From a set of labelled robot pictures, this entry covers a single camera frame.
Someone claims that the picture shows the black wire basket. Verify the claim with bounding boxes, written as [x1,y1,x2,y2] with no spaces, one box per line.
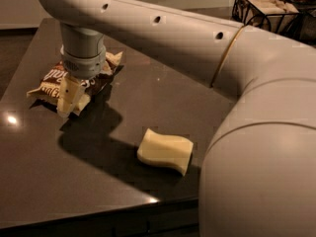
[231,0,302,35]

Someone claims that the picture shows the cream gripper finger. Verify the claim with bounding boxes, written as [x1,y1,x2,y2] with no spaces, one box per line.
[57,74,85,118]

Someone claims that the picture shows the white napkins in basket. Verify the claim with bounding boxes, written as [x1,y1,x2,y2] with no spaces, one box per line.
[237,0,299,32]

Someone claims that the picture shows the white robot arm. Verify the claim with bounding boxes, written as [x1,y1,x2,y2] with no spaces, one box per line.
[39,0,316,237]

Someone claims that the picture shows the yellow wavy sponge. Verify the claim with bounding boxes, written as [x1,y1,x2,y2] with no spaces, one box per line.
[137,129,194,176]

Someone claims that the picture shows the brown chip bag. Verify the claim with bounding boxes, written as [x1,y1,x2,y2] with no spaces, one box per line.
[27,52,122,116]

